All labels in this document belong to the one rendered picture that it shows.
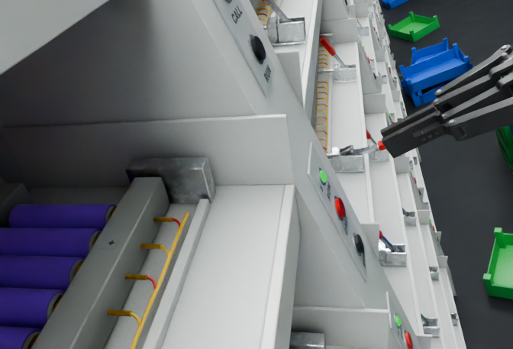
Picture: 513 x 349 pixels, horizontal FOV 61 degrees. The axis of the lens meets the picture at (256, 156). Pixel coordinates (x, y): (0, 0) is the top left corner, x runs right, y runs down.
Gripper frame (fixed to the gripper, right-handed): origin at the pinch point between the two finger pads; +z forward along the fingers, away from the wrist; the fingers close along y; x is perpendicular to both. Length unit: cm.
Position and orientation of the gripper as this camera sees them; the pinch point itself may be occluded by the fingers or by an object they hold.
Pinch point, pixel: (412, 131)
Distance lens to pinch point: 56.3
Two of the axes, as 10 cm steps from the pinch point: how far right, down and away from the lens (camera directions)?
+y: 1.5, -5.8, 8.0
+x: -6.1, -6.9, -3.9
